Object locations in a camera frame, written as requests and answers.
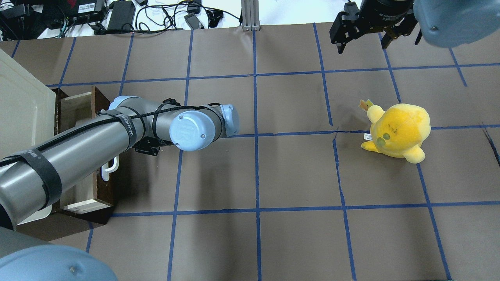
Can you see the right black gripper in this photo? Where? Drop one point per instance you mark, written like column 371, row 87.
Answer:
column 384, row 9

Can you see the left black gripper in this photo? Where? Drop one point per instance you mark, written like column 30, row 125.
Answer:
column 147, row 147

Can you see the white plastic drawer handle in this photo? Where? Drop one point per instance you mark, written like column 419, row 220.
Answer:
column 109, row 168

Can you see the wooden pull-out drawer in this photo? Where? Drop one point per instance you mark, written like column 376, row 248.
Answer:
column 92, row 193

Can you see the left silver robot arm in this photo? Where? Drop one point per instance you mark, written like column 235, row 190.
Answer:
column 70, row 156

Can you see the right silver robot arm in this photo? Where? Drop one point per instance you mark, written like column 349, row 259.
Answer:
column 442, row 23

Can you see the yellow plush toy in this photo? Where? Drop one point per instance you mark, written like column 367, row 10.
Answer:
column 397, row 132

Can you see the cream plastic storage box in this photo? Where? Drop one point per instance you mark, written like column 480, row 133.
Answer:
column 27, row 119

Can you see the black power adapter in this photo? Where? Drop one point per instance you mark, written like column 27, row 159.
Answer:
column 122, row 14

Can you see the aluminium frame post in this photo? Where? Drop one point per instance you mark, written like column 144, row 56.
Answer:
column 250, row 20

